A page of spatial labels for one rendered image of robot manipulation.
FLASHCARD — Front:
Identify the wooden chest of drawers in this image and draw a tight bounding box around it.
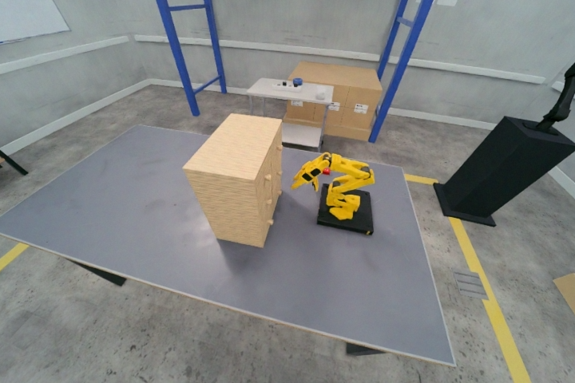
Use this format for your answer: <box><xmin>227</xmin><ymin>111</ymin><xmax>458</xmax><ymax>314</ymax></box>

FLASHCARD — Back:
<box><xmin>183</xmin><ymin>113</ymin><xmax>282</xmax><ymax>247</ymax></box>

